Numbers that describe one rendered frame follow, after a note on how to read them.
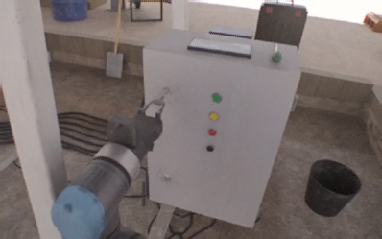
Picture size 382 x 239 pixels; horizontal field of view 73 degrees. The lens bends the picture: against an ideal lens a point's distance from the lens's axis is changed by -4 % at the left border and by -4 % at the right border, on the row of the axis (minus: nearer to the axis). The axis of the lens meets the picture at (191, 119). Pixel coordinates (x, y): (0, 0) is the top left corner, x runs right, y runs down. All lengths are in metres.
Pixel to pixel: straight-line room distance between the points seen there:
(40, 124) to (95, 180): 0.14
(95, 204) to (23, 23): 0.30
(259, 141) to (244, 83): 0.18
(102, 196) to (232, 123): 0.42
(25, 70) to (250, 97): 0.50
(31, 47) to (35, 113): 0.11
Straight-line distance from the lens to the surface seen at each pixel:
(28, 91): 0.50
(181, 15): 1.33
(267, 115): 0.72
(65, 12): 4.87
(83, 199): 0.46
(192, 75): 0.70
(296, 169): 2.36
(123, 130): 0.52
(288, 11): 3.20
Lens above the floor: 1.49
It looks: 34 degrees down
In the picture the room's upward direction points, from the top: 4 degrees clockwise
